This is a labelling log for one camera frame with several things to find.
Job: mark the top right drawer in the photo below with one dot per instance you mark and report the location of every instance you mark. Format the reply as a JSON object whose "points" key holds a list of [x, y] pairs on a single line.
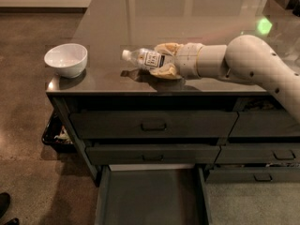
{"points": [[265, 124]]}

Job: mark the middle right drawer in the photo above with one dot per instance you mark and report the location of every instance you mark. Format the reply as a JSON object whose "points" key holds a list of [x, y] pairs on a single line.
{"points": [[244, 153]]}

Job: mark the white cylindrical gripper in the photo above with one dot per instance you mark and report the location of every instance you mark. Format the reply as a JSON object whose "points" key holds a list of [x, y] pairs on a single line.
{"points": [[187, 61]]}

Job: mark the middle left drawer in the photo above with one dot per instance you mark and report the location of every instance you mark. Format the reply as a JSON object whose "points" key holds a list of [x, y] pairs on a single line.
{"points": [[111, 154]]}

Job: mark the dark grey drawer cabinet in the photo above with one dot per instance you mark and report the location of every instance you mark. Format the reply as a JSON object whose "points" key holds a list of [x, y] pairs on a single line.
{"points": [[110, 83]]}

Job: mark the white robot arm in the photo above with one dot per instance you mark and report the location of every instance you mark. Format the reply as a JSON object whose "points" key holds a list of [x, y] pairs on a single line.
{"points": [[246, 59]]}

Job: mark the clear plastic water bottle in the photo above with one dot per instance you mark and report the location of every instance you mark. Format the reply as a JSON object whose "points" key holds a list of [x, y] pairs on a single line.
{"points": [[144, 58]]}

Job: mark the black shoe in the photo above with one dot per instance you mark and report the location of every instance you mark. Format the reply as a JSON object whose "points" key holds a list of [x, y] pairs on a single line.
{"points": [[14, 221], [4, 203]]}

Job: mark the top left drawer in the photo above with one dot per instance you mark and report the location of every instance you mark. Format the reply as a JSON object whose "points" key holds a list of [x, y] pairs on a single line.
{"points": [[153, 124]]}

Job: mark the white ceramic bowl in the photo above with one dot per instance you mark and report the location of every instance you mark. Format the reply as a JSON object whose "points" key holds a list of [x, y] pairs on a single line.
{"points": [[68, 60]]}

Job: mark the open bottom left drawer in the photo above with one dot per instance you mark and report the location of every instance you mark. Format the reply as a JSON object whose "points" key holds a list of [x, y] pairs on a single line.
{"points": [[161, 197]]}

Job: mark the bottom right drawer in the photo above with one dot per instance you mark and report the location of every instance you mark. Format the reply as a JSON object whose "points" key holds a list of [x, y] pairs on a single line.
{"points": [[254, 175]]}

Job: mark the black bin beside cabinet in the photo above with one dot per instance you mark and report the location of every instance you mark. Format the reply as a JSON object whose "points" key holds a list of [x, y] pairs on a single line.
{"points": [[56, 136]]}

